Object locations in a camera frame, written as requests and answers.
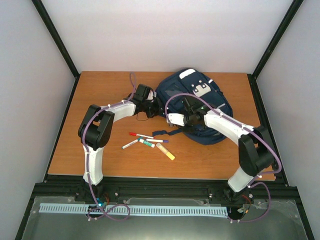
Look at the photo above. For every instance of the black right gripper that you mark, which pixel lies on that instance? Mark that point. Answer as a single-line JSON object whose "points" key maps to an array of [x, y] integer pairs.
{"points": [[191, 130]]}

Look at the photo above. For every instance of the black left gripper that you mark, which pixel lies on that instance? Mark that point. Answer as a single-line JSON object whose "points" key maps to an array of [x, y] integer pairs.
{"points": [[158, 109]]}

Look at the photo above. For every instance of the green capped white marker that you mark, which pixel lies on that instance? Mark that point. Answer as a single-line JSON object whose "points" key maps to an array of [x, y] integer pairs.
{"points": [[131, 143]]}

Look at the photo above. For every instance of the green white glue stick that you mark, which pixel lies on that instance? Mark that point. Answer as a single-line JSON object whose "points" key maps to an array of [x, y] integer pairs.
{"points": [[147, 143]]}

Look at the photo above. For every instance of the navy blue student backpack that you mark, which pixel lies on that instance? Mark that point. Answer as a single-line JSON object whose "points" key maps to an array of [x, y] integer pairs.
{"points": [[193, 82]]}

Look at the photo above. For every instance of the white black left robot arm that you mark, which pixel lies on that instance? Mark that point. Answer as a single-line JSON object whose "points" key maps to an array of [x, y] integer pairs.
{"points": [[96, 126]]}

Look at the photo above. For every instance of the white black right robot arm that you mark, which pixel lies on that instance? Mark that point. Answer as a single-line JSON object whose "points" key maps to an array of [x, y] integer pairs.
{"points": [[256, 153]]}

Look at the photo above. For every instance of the purple capped white marker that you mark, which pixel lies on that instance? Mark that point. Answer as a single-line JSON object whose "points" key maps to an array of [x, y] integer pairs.
{"points": [[158, 140]]}

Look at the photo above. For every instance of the red capped white marker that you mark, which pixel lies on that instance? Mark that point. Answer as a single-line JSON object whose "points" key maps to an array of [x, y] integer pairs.
{"points": [[141, 135]]}

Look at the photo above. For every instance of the yellow highlighter pen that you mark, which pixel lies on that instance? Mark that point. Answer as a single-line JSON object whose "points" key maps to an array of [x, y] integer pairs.
{"points": [[165, 151]]}

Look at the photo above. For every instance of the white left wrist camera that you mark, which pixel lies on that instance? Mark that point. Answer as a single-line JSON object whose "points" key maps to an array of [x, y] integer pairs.
{"points": [[151, 96]]}

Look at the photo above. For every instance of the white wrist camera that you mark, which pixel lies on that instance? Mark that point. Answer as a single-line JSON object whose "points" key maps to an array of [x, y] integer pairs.
{"points": [[151, 96], [176, 119]]}

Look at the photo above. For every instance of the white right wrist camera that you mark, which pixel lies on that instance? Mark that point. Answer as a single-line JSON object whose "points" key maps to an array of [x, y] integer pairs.
{"points": [[176, 119]]}

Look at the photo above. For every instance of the light blue slotted cable duct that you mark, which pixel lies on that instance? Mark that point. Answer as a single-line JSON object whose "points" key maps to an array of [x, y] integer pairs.
{"points": [[136, 210]]}

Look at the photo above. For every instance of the black aluminium frame rail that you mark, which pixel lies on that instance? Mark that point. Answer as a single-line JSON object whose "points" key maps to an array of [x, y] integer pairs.
{"points": [[116, 189]]}

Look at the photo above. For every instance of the black left frame post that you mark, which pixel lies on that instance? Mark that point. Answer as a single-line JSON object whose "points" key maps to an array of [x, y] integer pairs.
{"points": [[45, 17]]}

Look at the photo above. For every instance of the black frame post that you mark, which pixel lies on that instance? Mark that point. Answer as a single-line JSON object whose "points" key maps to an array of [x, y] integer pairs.
{"points": [[45, 17], [280, 31]]}

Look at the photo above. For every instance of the black right frame post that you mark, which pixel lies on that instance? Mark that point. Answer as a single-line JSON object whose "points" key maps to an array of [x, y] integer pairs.
{"points": [[280, 31]]}

